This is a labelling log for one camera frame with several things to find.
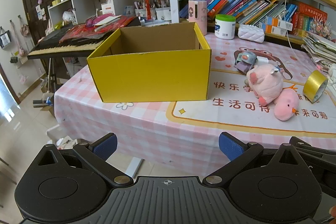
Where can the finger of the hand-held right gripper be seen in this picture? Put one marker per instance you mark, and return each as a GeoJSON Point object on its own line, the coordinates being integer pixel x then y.
{"type": "Point", "coordinates": [315, 150]}

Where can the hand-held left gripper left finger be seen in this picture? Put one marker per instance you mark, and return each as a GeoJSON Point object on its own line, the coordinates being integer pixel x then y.
{"type": "Point", "coordinates": [105, 146]}

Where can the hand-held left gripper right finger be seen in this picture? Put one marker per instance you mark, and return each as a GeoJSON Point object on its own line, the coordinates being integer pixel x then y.
{"type": "Point", "coordinates": [231, 146]}

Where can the pink duck plush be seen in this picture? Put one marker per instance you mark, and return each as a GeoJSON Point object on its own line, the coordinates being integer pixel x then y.
{"type": "Point", "coordinates": [286, 106]}

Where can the pink pig plush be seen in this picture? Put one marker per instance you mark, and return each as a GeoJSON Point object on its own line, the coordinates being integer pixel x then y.
{"type": "Point", "coordinates": [265, 82]}

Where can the yellow cardboard box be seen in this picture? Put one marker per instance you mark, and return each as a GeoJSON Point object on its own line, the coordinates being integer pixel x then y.
{"type": "Point", "coordinates": [147, 74]}

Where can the grey purple toy robot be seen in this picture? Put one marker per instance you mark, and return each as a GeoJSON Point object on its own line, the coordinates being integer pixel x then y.
{"type": "Point", "coordinates": [245, 57]}

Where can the white charger plug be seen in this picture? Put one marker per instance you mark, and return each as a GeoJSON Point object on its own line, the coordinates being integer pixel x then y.
{"type": "Point", "coordinates": [263, 60]}

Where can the person's right hand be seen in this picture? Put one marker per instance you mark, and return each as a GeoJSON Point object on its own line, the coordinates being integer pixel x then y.
{"type": "Point", "coordinates": [334, 212]}

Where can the pink checked printed tablecloth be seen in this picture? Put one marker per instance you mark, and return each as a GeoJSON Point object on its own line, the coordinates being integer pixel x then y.
{"type": "Point", "coordinates": [118, 124]}

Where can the white table leg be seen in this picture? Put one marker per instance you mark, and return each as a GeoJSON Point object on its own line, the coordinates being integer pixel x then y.
{"type": "Point", "coordinates": [134, 167]}

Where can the gold tape roll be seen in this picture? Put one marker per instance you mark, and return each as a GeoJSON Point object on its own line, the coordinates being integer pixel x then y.
{"type": "Point", "coordinates": [311, 82]}

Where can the black keyboard stand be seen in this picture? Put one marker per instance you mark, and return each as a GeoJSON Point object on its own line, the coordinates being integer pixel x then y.
{"type": "Point", "coordinates": [51, 74]}

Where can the stack of papers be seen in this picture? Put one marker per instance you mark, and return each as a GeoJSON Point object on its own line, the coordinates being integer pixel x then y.
{"type": "Point", "coordinates": [319, 48]}

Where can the black electronic keyboard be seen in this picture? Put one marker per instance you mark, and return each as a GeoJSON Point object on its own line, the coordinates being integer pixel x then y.
{"type": "Point", "coordinates": [52, 48]}

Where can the white quilted purse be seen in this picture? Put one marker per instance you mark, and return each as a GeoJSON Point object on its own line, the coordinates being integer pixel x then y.
{"type": "Point", "coordinates": [250, 33]}

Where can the red cloth and books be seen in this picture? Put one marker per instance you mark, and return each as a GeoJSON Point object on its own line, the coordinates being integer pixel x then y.
{"type": "Point", "coordinates": [78, 33]}

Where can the white jar green lid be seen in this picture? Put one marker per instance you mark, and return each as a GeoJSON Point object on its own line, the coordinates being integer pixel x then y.
{"type": "Point", "coordinates": [225, 28]}

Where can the white booklet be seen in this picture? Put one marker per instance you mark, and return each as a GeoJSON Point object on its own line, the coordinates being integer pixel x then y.
{"type": "Point", "coordinates": [107, 21]}

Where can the magenta folder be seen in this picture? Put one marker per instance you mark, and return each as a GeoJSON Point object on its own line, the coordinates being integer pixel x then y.
{"type": "Point", "coordinates": [93, 22]}

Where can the white plastic bag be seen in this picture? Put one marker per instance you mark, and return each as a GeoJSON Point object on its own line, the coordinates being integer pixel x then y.
{"type": "Point", "coordinates": [68, 16]}

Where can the white red box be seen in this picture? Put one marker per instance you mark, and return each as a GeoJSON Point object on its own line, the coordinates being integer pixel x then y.
{"type": "Point", "coordinates": [107, 10]}

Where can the white pen holder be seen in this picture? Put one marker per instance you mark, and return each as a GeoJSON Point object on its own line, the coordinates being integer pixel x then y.
{"type": "Point", "coordinates": [162, 14]}
{"type": "Point", "coordinates": [141, 13]}

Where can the pink cylindrical dispenser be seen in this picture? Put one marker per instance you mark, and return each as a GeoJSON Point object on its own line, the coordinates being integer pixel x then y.
{"type": "Point", "coordinates": [197, 11]}

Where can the small pink hanging bag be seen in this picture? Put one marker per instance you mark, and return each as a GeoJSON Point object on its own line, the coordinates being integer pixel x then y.
{"type": "Point", "coordinates": [25, 31]}

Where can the row of colourful books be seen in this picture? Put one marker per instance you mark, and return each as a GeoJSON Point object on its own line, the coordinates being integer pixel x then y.
{"type": "Point", "coordinates": [236, 3]}

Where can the red tassel ornament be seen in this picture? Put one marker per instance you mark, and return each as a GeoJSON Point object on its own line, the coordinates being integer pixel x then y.
{"type": "Point", "coordinates": [148, 10]}

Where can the printed tote bag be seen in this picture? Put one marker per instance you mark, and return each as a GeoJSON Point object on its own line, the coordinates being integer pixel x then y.
{"type": "Point", "coordinates": [4, 39]}

